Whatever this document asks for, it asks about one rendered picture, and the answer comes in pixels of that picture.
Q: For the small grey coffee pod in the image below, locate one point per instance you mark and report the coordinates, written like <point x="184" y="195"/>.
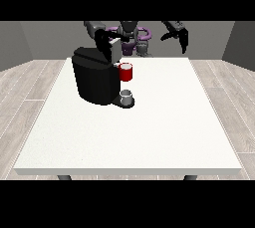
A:
<point x="142" y="49"/>

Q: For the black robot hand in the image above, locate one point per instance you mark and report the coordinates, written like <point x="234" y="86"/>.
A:
<point x="103" y="41"/>
<point x="182" y="36"/>

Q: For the grey robot trunk purple rings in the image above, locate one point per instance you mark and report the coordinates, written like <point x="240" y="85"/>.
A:
<point x="128" y="29"/>

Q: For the small grey cup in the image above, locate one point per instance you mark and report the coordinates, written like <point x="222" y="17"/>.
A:
<point x="126" y="97"/>

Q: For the red pod holder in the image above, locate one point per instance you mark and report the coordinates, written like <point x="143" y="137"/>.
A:
<point x="126" y="72"/>

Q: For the black coffee machine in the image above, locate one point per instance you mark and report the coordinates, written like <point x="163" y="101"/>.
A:
<point x="93" y="79"/>

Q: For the pale grey machine lid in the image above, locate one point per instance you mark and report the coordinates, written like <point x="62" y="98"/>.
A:
<point x="116" y="51"/>

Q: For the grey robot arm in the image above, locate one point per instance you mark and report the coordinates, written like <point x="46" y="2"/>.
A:
<point x="94" y="26"/>
<point x="174" y="24"/>

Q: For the dark table leg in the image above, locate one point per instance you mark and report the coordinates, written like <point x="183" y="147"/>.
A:
<point x="190" y="177"/>
<point x="64" y="177"/>

